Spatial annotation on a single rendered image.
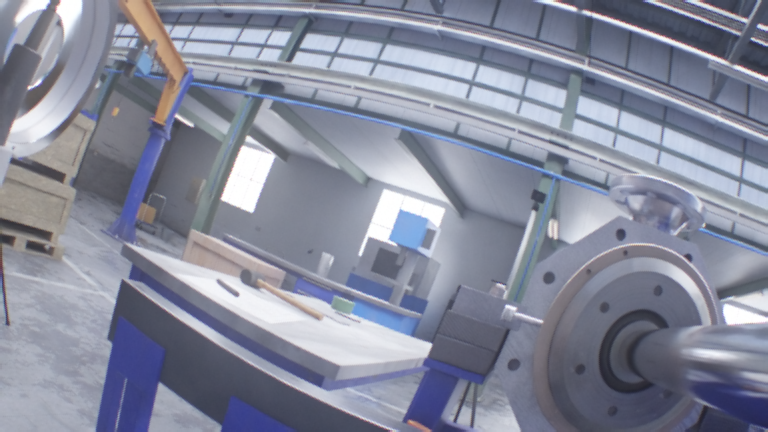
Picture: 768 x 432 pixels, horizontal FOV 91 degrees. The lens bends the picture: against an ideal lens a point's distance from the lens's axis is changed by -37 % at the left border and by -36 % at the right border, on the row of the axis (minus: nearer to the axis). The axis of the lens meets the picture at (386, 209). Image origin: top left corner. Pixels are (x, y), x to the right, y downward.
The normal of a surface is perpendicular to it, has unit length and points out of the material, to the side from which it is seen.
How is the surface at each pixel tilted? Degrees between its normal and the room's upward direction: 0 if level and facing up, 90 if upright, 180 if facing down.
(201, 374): 90
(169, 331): 90
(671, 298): 90
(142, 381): 90
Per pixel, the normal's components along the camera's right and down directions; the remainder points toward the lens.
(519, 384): -0.28, -0.23
